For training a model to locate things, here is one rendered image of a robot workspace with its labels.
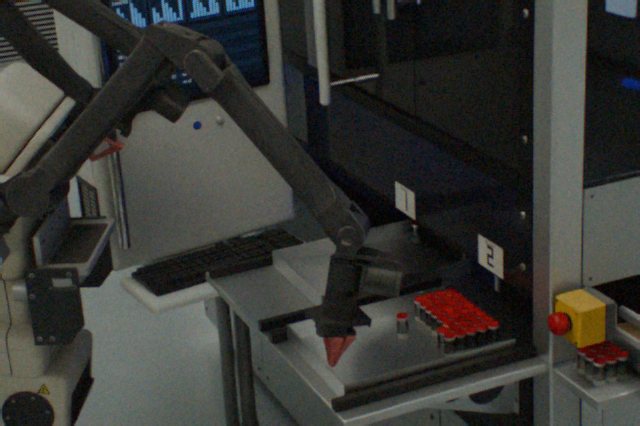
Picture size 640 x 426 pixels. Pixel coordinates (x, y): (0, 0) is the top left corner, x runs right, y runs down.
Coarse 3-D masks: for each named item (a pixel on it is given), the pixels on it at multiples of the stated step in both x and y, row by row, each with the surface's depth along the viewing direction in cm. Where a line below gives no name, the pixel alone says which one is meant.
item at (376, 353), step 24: (432, 288) 250; (384, 312) 247; (408, 312) 248; (288, 336) 239; (312, 336) 241; (360, 336) 240; (384, 336) 239; (432, 336) 238; (312, 360) 229; (360, 360) 231; (384, 360) 231; (408, 360) 230; (432, 360) 223; (456, 360) 225; (336, 384) 220; (360, 384) 218
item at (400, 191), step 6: (396, 186) 268; (402, 186) 266; (396, 192) 269; (402, 192) 266; (408, 192) 264; (396, 198) 270; (402, 198) 267; (408, 198) 264; (396, 204) 270; (402, 204) 268; (408, 204) 265; (402, 210) 268; (408, 210) 265; (414, 216) 263
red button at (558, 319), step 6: (558, 312) 215; (552, 318) 215; (558, 318) 214; (564, 318) 214; (552, 324) 215; (558, 324) 214; (564, 324) 214; (552, 330) 215; (558, 330) 214; (564, 330) 214; (558, 336) 215
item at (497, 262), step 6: (480, 240) 239; (486, 240) 237; (480, 246) 240; (486, 246) 238; (492, 246) 235; (498, 246) 234; (480, 252) 240; (486, 252) 238; (498, 252) 234; (480, 258) 241; (486, 258) 238; (498, 258) 234; (486, 264) 239; (492, 264) 237; (498, 264) 235; (492, 270) 237; (498, 270) 235
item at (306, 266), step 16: (400, 224) 283; (320, 240) 276; (368, 240) 281; (384, 240) 282; (400, 240) 281; (288, 256) 273; (304, 256) 275; (320, 256) 276; (400, 256) 273; (416, 256) 273; (432, 256) 272; (288, 272) 265; (304, 272) 268; (320, 272) 268; (416, 272) 257; (432, 272) 259; (448, 272) 260; (464, 272) 262; (304, 288) 258; (320, 288) 261; (320, 304) 251
